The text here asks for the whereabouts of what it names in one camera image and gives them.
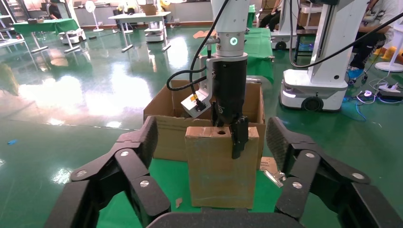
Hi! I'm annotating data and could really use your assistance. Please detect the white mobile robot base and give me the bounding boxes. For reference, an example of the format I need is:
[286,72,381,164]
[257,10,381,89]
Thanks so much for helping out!
[144,21,166,43]
[59,28,86,45]

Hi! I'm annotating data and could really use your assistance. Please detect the white floor stand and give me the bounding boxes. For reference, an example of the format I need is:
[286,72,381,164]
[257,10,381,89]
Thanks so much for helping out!
[374,22,403,73]

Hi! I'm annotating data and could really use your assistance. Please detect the grey metal camera bracket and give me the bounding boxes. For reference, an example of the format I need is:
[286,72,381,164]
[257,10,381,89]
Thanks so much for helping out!
[201,53,249,99]

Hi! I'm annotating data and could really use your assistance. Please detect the black power adapter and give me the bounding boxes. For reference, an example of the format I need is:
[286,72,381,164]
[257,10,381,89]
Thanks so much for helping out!
[376,90,403,102]

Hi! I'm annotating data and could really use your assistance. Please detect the flat cardboard sheet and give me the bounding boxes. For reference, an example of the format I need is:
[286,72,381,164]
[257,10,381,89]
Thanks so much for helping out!
[192,29,218,39]

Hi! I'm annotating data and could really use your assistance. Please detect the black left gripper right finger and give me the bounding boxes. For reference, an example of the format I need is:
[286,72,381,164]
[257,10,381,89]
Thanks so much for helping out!
[266,117,403,228]

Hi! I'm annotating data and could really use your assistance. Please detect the flat printed cardboard piece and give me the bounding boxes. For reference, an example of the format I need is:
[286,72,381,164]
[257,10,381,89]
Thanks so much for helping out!
[259,156,278,174]

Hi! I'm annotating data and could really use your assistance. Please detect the white standing fan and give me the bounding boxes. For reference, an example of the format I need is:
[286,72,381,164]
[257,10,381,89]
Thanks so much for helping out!
[84,0,105,33]

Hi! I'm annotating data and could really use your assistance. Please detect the long thin black cable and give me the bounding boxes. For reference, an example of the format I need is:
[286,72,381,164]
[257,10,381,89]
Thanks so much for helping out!
[289,0,403,68]

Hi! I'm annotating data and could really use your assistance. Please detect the white power cord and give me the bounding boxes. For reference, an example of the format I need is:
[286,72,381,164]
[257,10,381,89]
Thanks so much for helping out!
[368,70,397,92]

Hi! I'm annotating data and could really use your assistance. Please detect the green tablecloth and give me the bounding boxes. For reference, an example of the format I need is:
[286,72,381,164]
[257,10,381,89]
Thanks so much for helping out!
[96,158,284,228]

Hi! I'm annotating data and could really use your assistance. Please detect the silver binder clip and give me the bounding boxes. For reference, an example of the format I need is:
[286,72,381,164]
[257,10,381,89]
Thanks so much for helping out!
[264,170,287,189]

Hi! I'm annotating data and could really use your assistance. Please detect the blue floor cable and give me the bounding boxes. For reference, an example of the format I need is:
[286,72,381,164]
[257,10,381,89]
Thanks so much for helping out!
[344,94,378,123]

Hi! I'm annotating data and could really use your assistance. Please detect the white work table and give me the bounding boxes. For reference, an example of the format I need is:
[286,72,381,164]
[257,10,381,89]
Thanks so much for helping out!
[108,11,172,53]

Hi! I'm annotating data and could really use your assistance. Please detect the white robot with tall column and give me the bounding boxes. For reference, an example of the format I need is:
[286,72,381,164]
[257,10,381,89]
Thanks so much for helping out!
[278,0,369,112]

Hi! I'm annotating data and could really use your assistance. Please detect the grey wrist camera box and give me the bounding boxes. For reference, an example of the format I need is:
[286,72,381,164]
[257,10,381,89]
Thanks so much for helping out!
[181,90,212,120]

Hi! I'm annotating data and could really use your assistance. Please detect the white power strip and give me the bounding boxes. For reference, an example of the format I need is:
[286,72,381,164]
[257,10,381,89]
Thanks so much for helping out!
[377,83,402,94]

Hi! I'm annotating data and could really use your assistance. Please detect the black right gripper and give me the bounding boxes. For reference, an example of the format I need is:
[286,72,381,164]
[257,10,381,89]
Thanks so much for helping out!
[211,58,250,160]

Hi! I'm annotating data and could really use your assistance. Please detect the grey low cabinet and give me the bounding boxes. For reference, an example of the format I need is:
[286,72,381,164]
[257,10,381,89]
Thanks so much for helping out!
[74,5,119,28]

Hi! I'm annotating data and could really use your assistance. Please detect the small taped cardboard box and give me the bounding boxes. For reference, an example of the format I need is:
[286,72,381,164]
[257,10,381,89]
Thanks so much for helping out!
[184,125,260,209]

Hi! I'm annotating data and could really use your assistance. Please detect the black metal stool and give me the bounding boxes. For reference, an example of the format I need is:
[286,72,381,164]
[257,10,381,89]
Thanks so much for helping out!
[293,28,317,63]

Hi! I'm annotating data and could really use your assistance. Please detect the black braided camera cable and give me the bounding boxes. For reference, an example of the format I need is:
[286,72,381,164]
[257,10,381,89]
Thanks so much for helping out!
[166,0,231,111]

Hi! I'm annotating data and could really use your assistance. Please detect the large open cardboard carton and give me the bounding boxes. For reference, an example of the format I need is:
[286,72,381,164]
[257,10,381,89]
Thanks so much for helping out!
[143,79,267,171]

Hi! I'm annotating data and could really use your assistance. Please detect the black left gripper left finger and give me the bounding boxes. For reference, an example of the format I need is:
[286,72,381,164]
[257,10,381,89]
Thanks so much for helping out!
[44,115,171,228]

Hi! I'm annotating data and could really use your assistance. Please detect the seated person black trousers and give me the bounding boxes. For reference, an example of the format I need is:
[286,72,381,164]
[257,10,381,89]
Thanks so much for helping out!
[347,0,403,79]
[259,0,284,32]

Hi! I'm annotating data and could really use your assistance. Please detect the person in dark clothes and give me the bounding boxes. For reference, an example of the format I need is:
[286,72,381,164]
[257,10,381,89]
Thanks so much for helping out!
[46,0,63,20]

